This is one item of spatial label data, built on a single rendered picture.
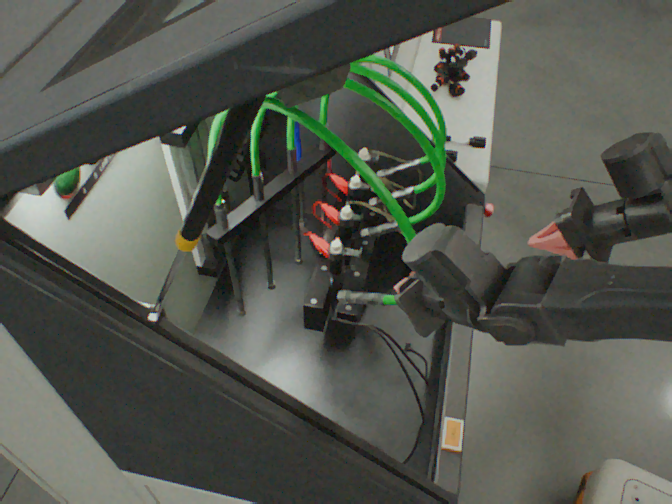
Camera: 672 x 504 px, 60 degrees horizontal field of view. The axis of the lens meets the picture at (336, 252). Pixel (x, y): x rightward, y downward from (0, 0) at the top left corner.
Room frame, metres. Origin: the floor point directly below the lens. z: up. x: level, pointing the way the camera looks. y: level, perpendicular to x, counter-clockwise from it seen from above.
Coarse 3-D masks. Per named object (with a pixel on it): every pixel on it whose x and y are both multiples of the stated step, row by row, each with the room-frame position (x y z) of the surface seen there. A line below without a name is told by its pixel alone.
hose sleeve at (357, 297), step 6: (348, 294) 0.52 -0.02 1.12; (354, 294) 0.51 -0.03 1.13; (360, 294) 0.51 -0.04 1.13; (366, 294) 0.50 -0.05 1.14; (372, 294) 0.50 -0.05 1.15; (378, 294) 0.49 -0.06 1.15; (384, 294) 0.49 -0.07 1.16; (348, 300) 0.51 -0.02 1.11; (354, 300) 0.50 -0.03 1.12; (360, 300) 0.50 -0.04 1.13; (366, 300) 0.49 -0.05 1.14; (372, 300) 0.49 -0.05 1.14; (378, 300) 0.48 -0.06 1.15
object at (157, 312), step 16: (240, 112) 0.30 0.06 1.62; (256, 112) 0.30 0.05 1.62; (224, 128) 0.30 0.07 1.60; (240, 128) 0.30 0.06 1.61; (224, 144) 0.30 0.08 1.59; (240, 144) 0.30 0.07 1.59; (208, 160) 0.31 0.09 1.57; (224, 160) 0.30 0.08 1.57; (208, 176) 0.31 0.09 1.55; (224, 176) 0.31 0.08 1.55; (208, 192) 0.31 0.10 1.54; (192, 208) 0.32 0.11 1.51; (208, 208) 0.31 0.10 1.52; (192, 224) 0.32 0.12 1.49; (176, 240) 0.33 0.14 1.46; (192, 240) 0.32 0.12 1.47; (176, 256) 0.33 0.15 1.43; (176, 272) 0.34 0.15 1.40; (144, 304) 0.36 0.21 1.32; (160, 304) 0.35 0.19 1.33; (160, 320) 0.34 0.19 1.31
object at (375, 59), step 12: (360, 60) 0.86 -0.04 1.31; (372, 60) 0.85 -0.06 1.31; (384, 60) 0.85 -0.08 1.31; (396, 72) 0.85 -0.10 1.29; (408, 72) 0.85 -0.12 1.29; (420, 84) 0.84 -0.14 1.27; (324, 96) 0.87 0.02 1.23; (432, 96) 0.84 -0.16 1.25; (324, 108) 0.87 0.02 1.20; (432, 108) 0.83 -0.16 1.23; (324, 120) 0.87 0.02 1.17; (444, 120) 0.83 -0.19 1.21; (444, 132) 0.83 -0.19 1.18; (324, 144) 0.87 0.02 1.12; (444, 144) 0.83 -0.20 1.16; (396, 168) 0.84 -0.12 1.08; (408, 168) 0.83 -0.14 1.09
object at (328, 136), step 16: (224, 112) 0.63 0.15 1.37; (288, 112) 0.57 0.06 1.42; (304, 112) 0.57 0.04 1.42; (320, 128) 0.54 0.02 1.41; (336, 144) 0.53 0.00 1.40; (352, 160) 0.51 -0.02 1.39; (368, 176) 0.50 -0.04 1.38; (384, 192) 0.49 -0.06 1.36; (400, 208) 0.48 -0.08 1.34; (400, 224) 0.47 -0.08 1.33
